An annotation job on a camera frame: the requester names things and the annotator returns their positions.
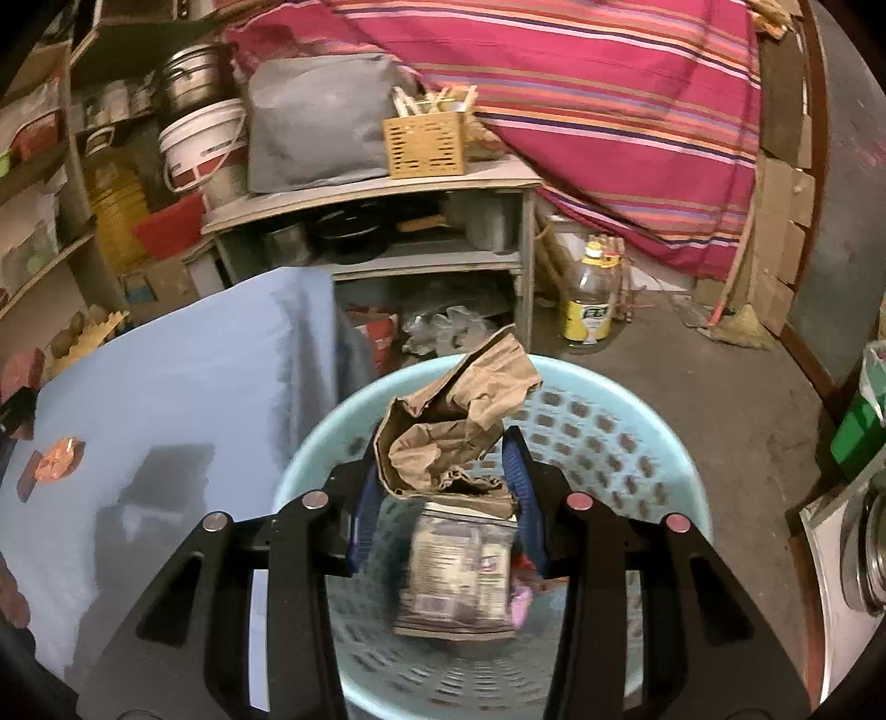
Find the silver printed snack wrapper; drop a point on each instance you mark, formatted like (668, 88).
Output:
(443, 574)

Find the brown cardboard box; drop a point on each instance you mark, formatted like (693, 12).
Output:
(166, 284)

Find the brown paper bag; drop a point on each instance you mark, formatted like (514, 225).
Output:
(450, 443)

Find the yellow slotted utensil holder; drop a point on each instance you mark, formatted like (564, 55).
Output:
(426, 145)

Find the bundle of wooden chopsticks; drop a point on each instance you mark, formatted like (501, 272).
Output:
(432, 102)

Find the large steel pot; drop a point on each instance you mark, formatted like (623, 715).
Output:
(194, 76)

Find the black frying pan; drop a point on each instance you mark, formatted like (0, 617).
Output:
(349, 235)

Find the crumpled clear plastic bag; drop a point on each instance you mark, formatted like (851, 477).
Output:
(446, 332)

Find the straw broom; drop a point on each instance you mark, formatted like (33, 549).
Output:
(744, 329)

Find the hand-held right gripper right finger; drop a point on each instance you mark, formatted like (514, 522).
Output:
(526, 498)

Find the glass bottle with yellow label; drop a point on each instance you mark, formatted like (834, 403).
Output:
(587, 304)

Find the white plastic container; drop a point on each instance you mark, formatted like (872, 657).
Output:
(488, 225)

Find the red striped blanket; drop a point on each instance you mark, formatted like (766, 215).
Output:
(588, 104)

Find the white plastic bucket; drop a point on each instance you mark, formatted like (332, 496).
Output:
(201, 149)

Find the curved wall shelf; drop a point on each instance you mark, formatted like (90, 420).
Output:
(41, 270)

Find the grey wooden shelf unit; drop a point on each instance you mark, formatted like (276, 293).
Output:
(387, 190)

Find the stacked cardboard sheets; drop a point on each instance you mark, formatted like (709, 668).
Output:
(779, 221)

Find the light blue plastic basket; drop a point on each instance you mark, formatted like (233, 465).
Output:
(623, 443)

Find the reddish brown block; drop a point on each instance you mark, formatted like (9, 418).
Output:
(21, 374)

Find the red plastic bowl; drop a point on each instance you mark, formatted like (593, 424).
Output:
(169, 228)

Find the red packet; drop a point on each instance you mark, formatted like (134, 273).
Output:
(374, 339)

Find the steel vessel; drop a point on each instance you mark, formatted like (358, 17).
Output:
(865, 547)

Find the small steel pot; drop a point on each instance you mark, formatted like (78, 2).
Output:
(287, 246)

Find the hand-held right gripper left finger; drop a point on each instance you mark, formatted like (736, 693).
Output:
(363, 533)

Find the yellow oil jug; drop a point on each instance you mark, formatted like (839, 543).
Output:
(118, 201)

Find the yellow egg tray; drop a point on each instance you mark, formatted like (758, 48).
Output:
(90, 336)

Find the orange snack wrapper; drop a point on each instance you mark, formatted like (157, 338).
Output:
(61, 458)

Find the green plastic container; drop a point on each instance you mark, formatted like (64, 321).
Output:
(858, 436)

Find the grey fabric bag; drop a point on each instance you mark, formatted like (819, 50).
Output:
(311, 124)

